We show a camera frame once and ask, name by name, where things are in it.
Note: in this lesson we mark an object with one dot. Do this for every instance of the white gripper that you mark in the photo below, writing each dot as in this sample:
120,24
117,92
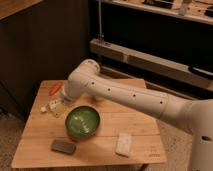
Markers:
57,107

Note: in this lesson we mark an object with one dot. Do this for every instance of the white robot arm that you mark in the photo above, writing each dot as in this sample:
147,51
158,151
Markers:
194,117

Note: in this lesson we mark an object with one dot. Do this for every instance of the white sponge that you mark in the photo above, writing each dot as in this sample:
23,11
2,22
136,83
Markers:
123,146

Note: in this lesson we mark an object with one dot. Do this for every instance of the small white cube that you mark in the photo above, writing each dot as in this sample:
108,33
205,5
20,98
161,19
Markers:
43,109

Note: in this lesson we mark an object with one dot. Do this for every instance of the orange carrot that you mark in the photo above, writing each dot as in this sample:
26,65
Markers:
55,88

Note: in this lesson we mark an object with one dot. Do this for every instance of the green bowl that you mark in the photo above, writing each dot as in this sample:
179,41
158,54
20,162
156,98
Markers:
82,122

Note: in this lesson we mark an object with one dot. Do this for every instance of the wooden table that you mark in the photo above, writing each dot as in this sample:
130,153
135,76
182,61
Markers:
41,130

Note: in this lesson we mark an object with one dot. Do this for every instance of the dark wooden cabinet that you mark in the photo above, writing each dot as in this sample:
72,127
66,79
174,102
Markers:
43,42

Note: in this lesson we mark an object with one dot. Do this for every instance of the wooden shelf rack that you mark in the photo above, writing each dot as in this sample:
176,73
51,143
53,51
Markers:
171,49

